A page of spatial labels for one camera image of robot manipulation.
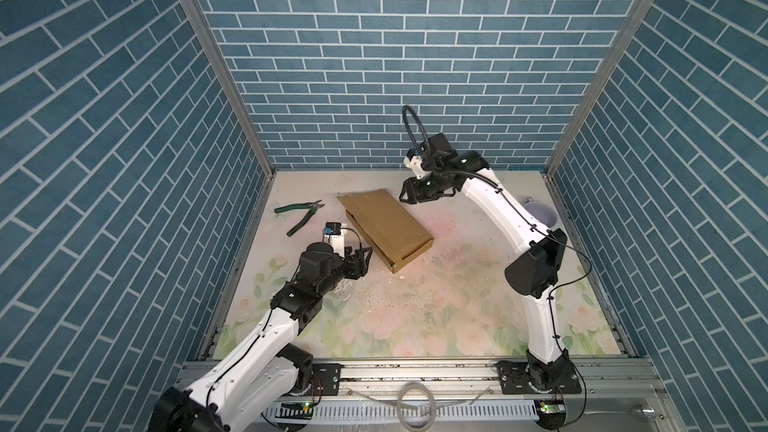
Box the brown cardboard box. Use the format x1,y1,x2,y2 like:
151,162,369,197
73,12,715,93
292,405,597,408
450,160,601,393
337,189,434,274

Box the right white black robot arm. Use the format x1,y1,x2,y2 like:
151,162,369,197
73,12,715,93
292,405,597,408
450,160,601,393
399,133,576,393

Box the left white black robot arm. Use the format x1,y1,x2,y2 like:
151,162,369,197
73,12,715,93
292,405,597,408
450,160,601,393
148,242,373,431

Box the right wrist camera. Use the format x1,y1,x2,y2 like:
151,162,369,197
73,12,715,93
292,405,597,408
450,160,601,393
403,148,431,179

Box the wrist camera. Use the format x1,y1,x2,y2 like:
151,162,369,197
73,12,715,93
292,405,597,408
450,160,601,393
403,148,431,179
323,222,346,258

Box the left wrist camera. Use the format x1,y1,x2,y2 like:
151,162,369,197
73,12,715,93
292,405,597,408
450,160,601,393
323,222,346,258

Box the green handled pliers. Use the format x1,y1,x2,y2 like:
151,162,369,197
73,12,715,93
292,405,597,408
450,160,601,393
274,200,326,238

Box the coiled grey cable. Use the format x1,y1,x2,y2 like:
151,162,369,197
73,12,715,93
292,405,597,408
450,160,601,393
350,382,493,432

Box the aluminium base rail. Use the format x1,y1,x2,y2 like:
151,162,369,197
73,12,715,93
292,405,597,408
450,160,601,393
161,357,679,432

